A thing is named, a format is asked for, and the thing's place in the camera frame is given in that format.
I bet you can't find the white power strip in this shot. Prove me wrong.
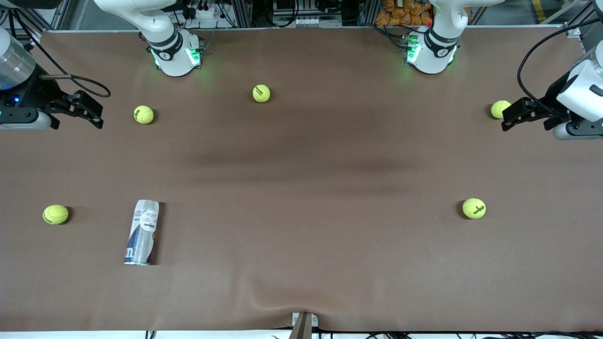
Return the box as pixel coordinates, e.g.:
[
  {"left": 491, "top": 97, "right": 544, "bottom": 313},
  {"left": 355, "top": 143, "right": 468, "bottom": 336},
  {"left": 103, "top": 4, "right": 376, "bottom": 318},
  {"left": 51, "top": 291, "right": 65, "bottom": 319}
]
[{"left": 187, "top": 4, "right": 222, "bottom": 20}]

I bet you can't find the clear tennis ball can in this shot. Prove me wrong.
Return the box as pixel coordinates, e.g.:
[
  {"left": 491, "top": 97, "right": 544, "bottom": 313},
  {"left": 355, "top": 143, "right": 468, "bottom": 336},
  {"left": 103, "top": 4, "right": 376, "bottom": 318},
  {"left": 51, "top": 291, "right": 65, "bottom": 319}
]
[{"left": 123, "top": 199, "right": 160, "bottom": 266}]

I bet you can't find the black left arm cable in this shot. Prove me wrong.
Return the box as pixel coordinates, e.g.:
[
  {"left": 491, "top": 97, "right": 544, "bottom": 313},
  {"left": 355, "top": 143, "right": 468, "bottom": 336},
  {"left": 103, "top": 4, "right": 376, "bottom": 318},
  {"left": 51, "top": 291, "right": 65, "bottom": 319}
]
[{"left": 517, "top": 18, "right": 603, "bottom": 118}]

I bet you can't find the aluminium frame post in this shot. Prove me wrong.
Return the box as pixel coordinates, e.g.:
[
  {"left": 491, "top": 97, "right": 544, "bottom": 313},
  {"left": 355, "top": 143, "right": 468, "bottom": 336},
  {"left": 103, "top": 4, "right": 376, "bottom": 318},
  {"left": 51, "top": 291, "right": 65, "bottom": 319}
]
[
  {"left": 234, "top": 0, "right": 252, "bottom": 28},
  {"left": 360, "top": 0, "right": 380, "bottom": 26}
]

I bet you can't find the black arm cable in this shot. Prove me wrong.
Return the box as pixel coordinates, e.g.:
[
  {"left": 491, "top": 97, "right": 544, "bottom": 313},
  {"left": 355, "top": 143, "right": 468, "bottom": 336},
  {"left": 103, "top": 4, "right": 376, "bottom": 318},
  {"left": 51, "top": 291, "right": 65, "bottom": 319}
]
[
  {"left": 517, "top": 18, "right": 603, "bottom": 118},
  {"left": 0, "top": 9, "right": 112, "bottom": 98}
]

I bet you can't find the brown table mat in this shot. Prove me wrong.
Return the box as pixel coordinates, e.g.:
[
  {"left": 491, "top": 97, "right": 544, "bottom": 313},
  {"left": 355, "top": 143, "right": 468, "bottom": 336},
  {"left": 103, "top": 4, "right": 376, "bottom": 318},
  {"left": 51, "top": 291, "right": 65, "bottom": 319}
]
[{"left": 0, "top": 26, "right": 603, "bottom": 333}]

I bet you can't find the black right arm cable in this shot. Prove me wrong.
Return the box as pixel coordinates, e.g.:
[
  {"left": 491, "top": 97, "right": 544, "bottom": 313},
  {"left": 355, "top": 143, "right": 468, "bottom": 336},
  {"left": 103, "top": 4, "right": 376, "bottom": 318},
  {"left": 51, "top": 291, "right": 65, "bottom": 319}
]
[{"left": 0, "top": 9, "right": 112, "bottom": 98}]

